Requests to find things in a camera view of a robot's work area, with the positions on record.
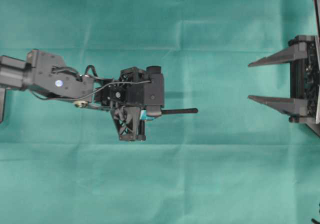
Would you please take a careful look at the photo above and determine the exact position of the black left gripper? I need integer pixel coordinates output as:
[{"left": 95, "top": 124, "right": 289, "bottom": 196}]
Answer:
[{"left": 94, "top": 67, "right": 148, "bottom": 141}]

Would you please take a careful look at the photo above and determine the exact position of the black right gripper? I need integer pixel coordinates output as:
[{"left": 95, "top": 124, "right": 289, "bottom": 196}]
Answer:
[{"left": 248, "top": 35, "right": 320, "bottom": 124}]

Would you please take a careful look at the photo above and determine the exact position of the black Velcro strap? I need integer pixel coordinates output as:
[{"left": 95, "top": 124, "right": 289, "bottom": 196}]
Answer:
[{"left": 161, "top": 108, "right": 199, "bottom": 115}]

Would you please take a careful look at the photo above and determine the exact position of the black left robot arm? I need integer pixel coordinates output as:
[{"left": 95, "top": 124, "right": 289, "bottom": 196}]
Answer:
[{"left": 0, "top": 49, "right": 155, "bottom": 141}]

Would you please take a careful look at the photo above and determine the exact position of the green table cloth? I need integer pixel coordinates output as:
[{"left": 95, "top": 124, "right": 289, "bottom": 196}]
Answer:
[{"left": 0, "top": 0, "right": 320, "bottom": 224}]

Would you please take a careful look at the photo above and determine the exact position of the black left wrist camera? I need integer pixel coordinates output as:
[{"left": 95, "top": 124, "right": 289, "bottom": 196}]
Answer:
[{"left": 143, "top": 66, "right": 165, "bottom": 118}]

